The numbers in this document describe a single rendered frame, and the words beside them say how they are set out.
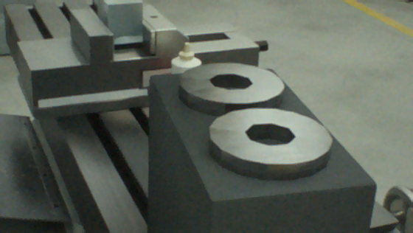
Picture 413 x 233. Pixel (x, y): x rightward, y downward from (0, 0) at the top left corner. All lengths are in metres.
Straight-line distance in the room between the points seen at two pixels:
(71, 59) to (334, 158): 0.57
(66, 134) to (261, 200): 0.52
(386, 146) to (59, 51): 2.27
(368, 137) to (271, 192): 2.74
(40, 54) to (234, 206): 0.62
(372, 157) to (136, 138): 2.18
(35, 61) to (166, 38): 0.19
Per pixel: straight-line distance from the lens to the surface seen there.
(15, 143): 1.09
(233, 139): 0.51
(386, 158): 3.05
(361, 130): 3.27
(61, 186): 1.00
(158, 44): 1.02
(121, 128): 0.97
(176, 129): 0.55
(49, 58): 1.03
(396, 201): 1.42
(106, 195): 0.82
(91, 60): 1.00
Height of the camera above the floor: 1.39
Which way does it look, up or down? 25 degrees down
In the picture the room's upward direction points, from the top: 3 degrees clockwise
